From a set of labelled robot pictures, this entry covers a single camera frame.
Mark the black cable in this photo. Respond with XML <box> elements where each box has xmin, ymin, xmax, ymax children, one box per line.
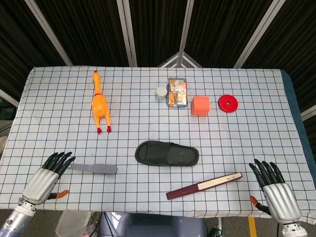
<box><xmin>101</xmin><ymin>212</ymin><xmax>112</xmax><ymax>237</ymax></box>

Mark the orange rubber chicken toy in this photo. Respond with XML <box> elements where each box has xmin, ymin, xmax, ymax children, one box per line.
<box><xmin>91</xmin><ymin>71</ymin><xmax>112</xmax><ymax>135</ymax></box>

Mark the white checked tablecloth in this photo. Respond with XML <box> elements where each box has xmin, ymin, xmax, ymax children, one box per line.
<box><xmin>0</xmin><ymin>65</ymin><xmax>316</xmax><ymax>223</ymax></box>

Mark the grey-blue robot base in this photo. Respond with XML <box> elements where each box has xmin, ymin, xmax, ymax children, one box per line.
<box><xmin>98</xmin><ymin>212</ymin><xmax>207</xmax><ymax>237</ymax></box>

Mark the green cable bundle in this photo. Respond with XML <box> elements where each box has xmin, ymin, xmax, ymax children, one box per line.
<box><xmin>208</xmin><ymin>227</ymin><xmax>224</xmax><ymax>237</ymax></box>

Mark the orange foam cube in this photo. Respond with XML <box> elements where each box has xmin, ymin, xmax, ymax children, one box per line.
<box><xmin>191</xmin><ymin>95</ymin><xmax>211</xmax><ymax>117</ymax></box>

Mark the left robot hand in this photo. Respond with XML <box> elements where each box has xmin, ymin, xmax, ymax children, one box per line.
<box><xmin>21</xmin><ymin>152</ymin><xmax>77</xmax><ymax>205</ymax></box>

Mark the colourful printed packet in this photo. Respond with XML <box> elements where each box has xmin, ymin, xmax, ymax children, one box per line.
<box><xmin>167</xmin><ymin>77</ymin><xmax>188</xmax><ymax>108</ymax></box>

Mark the black slipper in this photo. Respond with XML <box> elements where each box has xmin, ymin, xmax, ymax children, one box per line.
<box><xmin>134</xmin><ymin>140</ymin><xmax>199</xmax><ymax>167</ymax></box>

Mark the dark red folded fan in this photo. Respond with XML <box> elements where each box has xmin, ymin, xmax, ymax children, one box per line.
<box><xmin>166</xmin><ymin>172</ymin><xmax>243</xmax><ymax>200</ymax></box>

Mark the white partition frame post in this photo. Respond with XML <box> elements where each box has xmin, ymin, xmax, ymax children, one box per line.
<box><xmin>116</xmin><ymin>0</ymin><xmax>138</xmax><ymax>67</ymax></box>
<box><xmin>24</xmin><ymin>0</ymin><xmax>74</xmax><ymax>67</ymax></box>
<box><xmin>233</xmin><ymin>0</ymin><xmax>287</xmax><ymax>69</ymax></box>
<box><xmin>177</xmin><ymin>0</ymin><xmax>196</xmax><ymax>67</ymax></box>

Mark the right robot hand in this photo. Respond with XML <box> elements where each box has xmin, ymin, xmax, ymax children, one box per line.
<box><xmin>248</xmin><ymin>158</ymin><xmax>302</xmax><ymax>226</ymax></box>

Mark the white triangular partition foot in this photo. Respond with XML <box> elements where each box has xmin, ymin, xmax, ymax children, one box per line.
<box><xmin>158</xmin><ymin>51</ymin><xmax>203</xmax><ymax>69</ymax></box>

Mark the grey tool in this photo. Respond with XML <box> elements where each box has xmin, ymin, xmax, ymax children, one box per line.
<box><xmin>66</xmin><ymin>162</ymin><xmax>118</xmax><ymax>175</ymax></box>

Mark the red disc with hole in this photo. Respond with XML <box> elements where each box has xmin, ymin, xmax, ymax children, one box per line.
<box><xmin>217</xmin><ymin>94</ymin><xmax>238</xmax><ymax>114</ymax></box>

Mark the small white jar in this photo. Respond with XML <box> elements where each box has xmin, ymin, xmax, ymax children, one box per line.
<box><xmin>155</xmin><ymin>86</ymin><xmax>168</xmax><ymax>101</ymax></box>

